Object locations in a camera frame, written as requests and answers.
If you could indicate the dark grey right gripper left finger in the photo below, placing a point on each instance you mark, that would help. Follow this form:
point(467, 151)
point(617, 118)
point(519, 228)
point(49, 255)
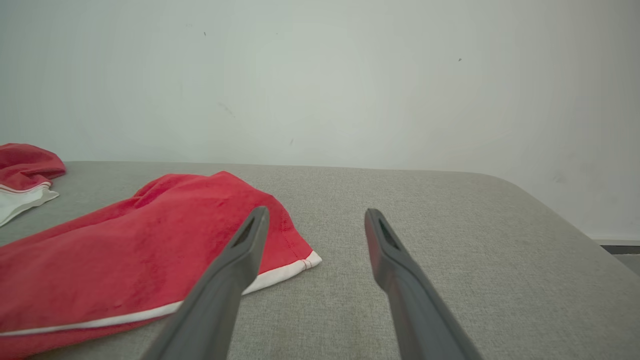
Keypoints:
point(215, 300)

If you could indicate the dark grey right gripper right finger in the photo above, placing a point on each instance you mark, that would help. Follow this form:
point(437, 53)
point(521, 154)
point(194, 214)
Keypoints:
point(415, 305)

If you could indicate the red shorts with white trim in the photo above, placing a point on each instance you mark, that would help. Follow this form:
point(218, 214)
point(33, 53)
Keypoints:
point(125, 250)

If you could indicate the red jersey with white sleeves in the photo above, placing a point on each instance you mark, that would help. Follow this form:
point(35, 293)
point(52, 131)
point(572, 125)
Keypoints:
point(22, 170)

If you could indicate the white baseboard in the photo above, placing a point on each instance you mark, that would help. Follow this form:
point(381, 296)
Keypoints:
point(617, 242)

